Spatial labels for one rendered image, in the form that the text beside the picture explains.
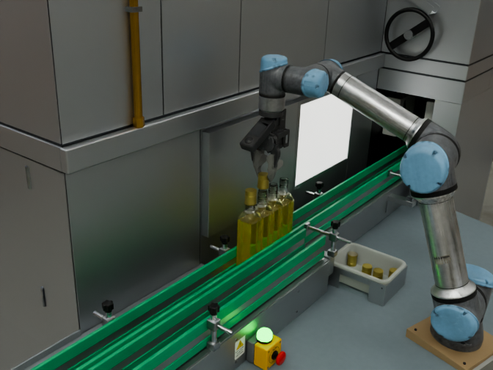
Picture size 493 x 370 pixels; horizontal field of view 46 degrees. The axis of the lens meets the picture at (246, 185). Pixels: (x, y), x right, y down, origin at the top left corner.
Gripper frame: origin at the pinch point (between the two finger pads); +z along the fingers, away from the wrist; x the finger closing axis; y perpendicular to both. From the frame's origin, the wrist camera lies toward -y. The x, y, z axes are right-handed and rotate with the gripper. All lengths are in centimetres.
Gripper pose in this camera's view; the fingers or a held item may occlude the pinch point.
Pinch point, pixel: (263, 176)
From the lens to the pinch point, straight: 174.4
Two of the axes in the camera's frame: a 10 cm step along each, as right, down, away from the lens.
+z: -0.3, 9.2, 4.0
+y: 6.2, -2.9, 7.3
